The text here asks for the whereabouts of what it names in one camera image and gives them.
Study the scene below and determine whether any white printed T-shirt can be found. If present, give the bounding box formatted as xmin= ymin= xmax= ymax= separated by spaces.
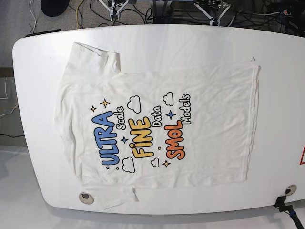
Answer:
xmin=54 ymin=42 xmax=260 ymax=209

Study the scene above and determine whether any black flat edge device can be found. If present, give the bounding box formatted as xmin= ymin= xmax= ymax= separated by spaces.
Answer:
xmin=25 ymin=29 xmax=61 ymax=38

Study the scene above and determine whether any black round stand base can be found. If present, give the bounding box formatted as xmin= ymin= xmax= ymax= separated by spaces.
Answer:
xmin=41 ymin=0 xmax=70 ymax=17

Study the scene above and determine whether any black aluminium frame stand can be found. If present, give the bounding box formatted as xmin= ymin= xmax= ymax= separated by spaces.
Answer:
xmin=149 ymin=0 xmax=177 ymax=24

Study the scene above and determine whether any left table cable grommet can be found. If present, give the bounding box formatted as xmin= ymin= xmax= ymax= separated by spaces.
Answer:
xmin=79 ymin=192 xmax=94 ymax=205

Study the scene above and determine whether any table cable grommet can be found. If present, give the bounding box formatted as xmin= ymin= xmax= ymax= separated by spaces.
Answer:
xmin=284 ymin=185 xmax=297 ymax=196
xmin=79 ymin=192 xmax=94 ymax=205

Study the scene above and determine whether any yellow floor cable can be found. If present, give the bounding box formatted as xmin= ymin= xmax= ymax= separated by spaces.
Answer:
xmin=75 ymin=0 xmax=84 ymax=30

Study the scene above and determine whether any black table clamp with cable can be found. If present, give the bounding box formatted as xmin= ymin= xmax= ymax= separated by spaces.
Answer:
xmin=274 ymin=196 xmax=304 ymax=229

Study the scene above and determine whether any right table cable grommet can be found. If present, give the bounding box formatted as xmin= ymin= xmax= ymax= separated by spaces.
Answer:
xmin=284 ymin=185 xmax=297 ymax=196

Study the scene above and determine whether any white floor cable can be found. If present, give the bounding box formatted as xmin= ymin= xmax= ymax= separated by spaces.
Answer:
xmin=29 ymin=0 xmax=37 ymax=34

